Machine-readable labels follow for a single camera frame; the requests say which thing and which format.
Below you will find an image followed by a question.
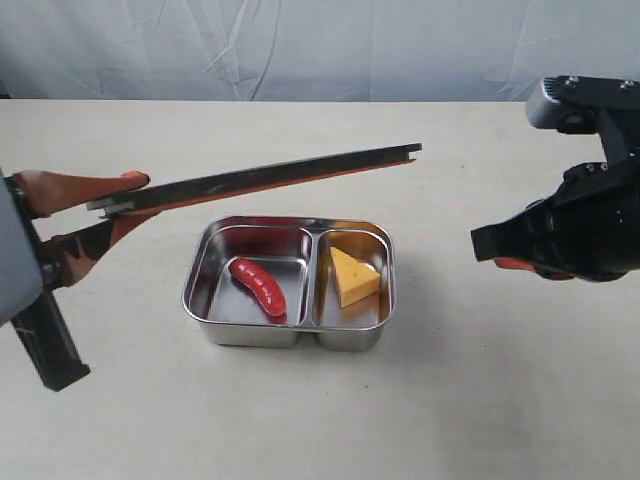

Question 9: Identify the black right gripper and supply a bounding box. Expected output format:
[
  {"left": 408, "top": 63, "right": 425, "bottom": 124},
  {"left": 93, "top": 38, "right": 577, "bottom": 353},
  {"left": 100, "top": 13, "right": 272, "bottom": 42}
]
[{"left": 471, "top": 112, "right": 639, "bottom": 282}]

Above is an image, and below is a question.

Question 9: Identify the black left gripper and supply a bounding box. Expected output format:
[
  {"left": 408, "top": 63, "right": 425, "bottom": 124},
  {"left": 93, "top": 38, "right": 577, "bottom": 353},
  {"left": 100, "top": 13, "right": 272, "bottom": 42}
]
[{"left": 10, "top": 170, "right": 155, "bottom": 391}]

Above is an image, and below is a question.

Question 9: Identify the black lid with orange seal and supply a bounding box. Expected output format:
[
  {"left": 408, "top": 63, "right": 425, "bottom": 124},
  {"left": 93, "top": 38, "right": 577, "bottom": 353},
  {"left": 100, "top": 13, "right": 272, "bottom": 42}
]
[{"left": 86, "top": 143, "right": 422, "bottom": 218}]

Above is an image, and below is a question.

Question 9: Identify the yellow cheese wedge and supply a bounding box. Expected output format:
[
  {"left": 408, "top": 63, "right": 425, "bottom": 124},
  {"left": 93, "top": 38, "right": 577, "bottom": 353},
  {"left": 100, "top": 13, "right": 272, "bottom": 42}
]
[{"left": 330, "top": 247, "right": 381, "bottom": 309}]

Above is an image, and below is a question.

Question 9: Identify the red sausage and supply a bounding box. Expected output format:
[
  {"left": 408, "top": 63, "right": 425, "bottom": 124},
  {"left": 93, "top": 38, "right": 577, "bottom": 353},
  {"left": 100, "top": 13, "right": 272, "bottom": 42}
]
[{"left": 229, "top": 257, "right": 287, "bottom": 317}]

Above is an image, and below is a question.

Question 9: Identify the white wrinkled backdrop cloth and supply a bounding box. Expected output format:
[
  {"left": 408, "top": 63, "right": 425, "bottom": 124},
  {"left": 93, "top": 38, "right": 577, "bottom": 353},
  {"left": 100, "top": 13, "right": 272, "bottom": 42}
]
[{"left": 1, "top": 1, "right": 639, "bottom": 102}]

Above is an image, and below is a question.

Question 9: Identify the steel two-compartment lunch tray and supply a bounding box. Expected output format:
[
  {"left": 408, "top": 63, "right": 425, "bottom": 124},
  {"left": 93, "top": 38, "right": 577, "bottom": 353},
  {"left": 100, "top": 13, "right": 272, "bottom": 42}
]
[{"left": 182, "top": 216, "right": 396, "bottom": 352}]

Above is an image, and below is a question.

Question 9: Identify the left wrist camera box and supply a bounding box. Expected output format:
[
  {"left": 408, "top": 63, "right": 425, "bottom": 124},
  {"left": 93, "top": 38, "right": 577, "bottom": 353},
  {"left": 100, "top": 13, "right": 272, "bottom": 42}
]
[{"left": 1, "top": 170, "right": 43, "bottom": 325}]

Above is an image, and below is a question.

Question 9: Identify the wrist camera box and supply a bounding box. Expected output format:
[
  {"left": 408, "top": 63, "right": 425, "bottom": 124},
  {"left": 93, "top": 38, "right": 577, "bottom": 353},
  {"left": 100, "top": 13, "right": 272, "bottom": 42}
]
[
  {"left": 525, "top": 75, "right": 639, "bottom": 135},
  {"left": 1, "top": 170, "right": 43, "bottom": 325}
]

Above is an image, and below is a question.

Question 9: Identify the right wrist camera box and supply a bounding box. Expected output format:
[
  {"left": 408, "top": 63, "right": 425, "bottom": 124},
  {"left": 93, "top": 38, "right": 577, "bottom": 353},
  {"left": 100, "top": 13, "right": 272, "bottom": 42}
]
[{"left": 525, "top": 75, "right": 639, "bottom": 135}]

